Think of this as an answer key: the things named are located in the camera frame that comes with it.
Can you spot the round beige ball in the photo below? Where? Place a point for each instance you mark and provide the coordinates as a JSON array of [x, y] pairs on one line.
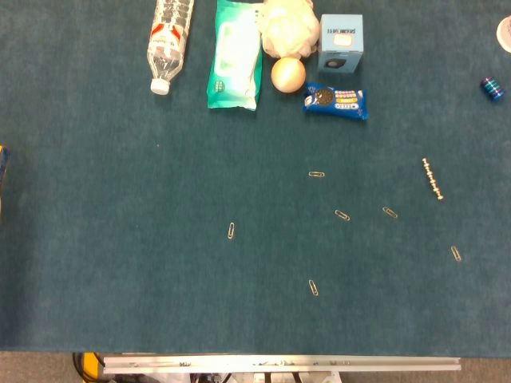
[[288, 75]]

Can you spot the clear plastic water bottle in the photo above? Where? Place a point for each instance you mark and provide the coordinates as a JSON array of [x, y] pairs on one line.
[[167, 44]]

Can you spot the paperclip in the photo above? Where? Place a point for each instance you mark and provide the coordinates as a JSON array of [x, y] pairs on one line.
[[316, 174], [231, 230], [313, 287], [456, 253], [342, 215], [390, 212]]

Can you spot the blue yellow box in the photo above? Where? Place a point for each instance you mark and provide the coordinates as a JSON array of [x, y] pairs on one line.
[[3, 175]]

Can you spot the white mesh bath sponge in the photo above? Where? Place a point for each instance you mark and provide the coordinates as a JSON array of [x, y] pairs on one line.
[[289, 32]]

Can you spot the yellow plastic part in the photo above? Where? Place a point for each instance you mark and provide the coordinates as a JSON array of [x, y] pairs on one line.
[[91, 365]]

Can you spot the light blue speaker box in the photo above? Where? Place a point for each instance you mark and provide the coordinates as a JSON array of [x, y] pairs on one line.
[[341, 40]]

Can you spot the aluminium profile rail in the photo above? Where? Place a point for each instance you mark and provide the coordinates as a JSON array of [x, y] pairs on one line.
[[279, 363]]

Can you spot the blue Oreo cookie pack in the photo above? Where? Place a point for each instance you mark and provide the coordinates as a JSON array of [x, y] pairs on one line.
[[335, 101]]

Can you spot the green wet wipes pack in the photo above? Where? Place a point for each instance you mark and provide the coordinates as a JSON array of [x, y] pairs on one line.
[[235, 60]]

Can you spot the white paper cup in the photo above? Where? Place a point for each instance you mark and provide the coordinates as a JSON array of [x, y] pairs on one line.
[[505, 34]]

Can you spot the paperclip bottom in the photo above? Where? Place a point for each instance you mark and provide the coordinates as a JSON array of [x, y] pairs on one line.
[[313, 287]]

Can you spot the blue purple metallic spool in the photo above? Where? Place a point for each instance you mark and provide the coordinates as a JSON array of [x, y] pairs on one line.
[[493, 88]]

